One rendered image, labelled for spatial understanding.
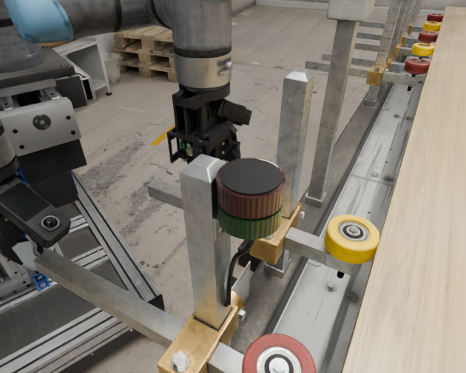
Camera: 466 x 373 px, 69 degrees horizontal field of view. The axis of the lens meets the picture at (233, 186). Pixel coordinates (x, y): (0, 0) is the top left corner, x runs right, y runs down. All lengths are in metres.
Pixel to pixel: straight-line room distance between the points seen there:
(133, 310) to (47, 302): 0.96
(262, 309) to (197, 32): 0.50
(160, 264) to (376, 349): 1.36
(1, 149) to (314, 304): 0.65
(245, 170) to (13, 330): 1.23
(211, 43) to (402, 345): 0.42
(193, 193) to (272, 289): 0.44
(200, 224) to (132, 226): 1.60
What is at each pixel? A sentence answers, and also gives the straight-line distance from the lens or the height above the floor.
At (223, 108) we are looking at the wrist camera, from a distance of 0.50.
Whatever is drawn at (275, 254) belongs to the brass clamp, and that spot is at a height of 0.84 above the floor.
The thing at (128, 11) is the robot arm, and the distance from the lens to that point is 0.49.
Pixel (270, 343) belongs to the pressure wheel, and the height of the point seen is 0.91.
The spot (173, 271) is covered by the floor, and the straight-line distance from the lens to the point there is 1.67.
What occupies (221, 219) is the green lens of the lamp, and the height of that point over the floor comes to 1.08.
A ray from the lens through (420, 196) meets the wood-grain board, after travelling 0.70.
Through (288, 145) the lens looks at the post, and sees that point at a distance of 0.54.
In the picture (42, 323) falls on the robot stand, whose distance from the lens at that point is 1.41.
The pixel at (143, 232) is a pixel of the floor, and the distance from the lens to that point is 1.89.
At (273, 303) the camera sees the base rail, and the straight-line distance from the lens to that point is 0.70.
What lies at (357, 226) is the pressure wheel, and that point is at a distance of 0.58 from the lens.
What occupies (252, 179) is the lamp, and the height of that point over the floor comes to 1.11.
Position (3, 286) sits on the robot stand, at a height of 0.36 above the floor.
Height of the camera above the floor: 1.28
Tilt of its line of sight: 37 degrees down
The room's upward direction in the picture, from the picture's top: straight up
